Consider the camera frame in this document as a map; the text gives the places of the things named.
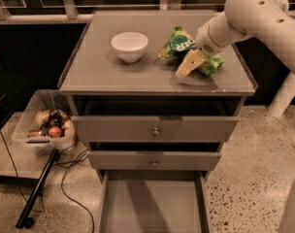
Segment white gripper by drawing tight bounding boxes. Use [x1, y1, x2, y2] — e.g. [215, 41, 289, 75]
[176, 15, 232, 78]

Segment green rice chip bag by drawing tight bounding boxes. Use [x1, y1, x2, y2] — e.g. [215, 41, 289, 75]
[158, 26, 224, 76]

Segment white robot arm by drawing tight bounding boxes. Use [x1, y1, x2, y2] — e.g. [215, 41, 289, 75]
[176, 0, 295, 77]

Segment grey drawer cabinet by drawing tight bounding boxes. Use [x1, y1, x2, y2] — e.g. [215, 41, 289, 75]
[57, 9, 258, 233]

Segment brass top drawer knob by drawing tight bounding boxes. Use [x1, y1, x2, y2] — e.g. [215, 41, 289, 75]
[152, 127, 160, 137]

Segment brass drawer knob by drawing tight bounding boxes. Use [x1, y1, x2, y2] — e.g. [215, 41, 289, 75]
[152, 127, 160, 137]
[151, 159, 158, 167]

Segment brass middle drawer knob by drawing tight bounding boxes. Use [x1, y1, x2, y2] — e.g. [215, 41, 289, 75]
[151, 159, 158, 167]

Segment grey top drawer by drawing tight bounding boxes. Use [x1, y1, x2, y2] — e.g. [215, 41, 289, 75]
[71, 95, 241, 144]

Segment grey drawer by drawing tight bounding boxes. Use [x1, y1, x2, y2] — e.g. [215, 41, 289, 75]
[96, 170, 213, 233]
[71, 95, 241, 144]
[88, 143, 221, 171]

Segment grey middle drawer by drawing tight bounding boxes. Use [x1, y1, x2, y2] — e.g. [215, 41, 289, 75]
[88, 143, 221, 171]

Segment grey bottom drawer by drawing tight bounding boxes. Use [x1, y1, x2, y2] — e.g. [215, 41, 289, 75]
[96, 170, 213, 233]

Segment white ceramic bowl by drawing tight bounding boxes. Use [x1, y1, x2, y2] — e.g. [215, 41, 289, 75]
[111, 32, 148, 63]

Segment white support pole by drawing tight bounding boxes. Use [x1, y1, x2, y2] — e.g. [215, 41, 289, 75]
[268, 72, 295, 117]

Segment white metal railing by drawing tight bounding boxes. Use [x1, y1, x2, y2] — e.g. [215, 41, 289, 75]
[0, 0, 295, 26]

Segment red apple in bin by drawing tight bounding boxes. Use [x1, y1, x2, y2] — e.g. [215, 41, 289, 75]
[49, 126, 62, 138]

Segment clear plastic storage bin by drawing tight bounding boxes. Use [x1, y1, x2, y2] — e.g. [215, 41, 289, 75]
[12, 89, 77, 154]

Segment black metal stand leg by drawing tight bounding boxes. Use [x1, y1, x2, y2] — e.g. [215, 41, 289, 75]
[16, 149, 58, 229]

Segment black thin cable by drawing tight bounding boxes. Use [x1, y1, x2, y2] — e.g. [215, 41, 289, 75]
[0, 129, 45, 214]

